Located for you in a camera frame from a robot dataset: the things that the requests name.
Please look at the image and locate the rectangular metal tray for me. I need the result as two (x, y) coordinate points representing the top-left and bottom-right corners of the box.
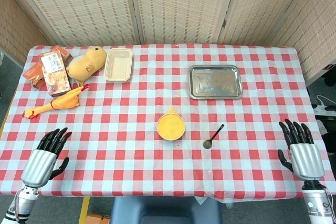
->
(188, 64), (244, 101)

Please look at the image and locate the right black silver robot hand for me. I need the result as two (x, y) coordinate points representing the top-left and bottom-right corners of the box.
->
(277, 119), (326, 182)

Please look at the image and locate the beige rectangular food container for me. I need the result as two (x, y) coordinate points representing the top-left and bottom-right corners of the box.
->
(103, 48), (133, 82)

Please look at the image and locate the white power strip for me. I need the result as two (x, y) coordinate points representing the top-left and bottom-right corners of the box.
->
(313, 104), (336, 116)

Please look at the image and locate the orange snack box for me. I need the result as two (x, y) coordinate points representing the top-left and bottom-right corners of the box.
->
(49, 45), (74, 65)
(23, 62), (45, 89)

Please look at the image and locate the red white checkered tablecloth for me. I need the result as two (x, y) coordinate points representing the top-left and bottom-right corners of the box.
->
(0, 44), (336, 200)

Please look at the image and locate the black spoon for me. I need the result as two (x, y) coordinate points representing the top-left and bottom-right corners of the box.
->
(203, 123), (225, 149)

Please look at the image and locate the cream round bowl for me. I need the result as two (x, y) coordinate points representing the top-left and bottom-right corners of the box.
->
(156, 112), (186, 141)

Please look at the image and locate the yellow rubber chicken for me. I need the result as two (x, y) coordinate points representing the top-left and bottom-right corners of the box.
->
(22, 83), (91, 120)

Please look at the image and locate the yellow plush toy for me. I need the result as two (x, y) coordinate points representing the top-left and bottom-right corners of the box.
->
(66, 46), (107, 86)

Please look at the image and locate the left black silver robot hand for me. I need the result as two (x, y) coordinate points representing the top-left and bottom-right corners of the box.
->
(20, 127), (73, 188)

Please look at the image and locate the blue grey chair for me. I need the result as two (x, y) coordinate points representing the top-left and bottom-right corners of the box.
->
(110, 196), (223, 224)

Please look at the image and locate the woven folding screen panel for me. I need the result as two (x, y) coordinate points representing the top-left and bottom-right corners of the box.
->
(217, 0), (325, 47)
(271, 0), (336, 86)
(0, 0), (141, 47)
(0, 0), (57, 63)
(128, 0), (240, 46)

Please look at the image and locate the snack box with white label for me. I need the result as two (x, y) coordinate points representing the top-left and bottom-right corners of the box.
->
(38, 52), (72, 98)

